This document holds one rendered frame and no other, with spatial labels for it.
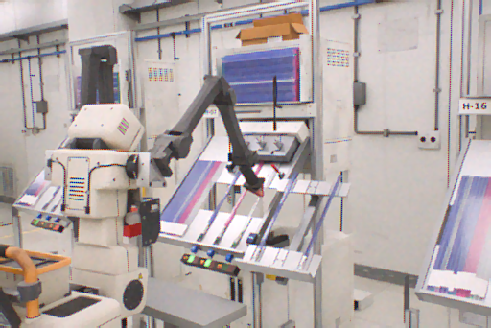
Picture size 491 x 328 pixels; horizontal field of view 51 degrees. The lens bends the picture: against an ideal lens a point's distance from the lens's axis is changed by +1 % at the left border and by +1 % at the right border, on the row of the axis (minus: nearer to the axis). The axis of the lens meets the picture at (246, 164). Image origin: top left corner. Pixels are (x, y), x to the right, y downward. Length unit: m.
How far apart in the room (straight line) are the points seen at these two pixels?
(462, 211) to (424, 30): 2.11
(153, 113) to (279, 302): 1.73
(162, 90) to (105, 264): 2.16
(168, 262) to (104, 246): 2.15
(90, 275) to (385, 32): 2.89
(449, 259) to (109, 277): 1.17
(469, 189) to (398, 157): 1.92
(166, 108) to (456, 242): 2.44
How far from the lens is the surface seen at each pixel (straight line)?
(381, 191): 4.09
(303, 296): 2.30
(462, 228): 2.01
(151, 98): 3.74
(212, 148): 2.97
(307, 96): 2.58
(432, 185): 3.93
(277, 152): 2.56
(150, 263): 2.84
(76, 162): 1.80
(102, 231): 1.82
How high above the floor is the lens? 1.36
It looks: 6 degrees down
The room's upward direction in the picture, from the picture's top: 1 degrees counter-clockwise
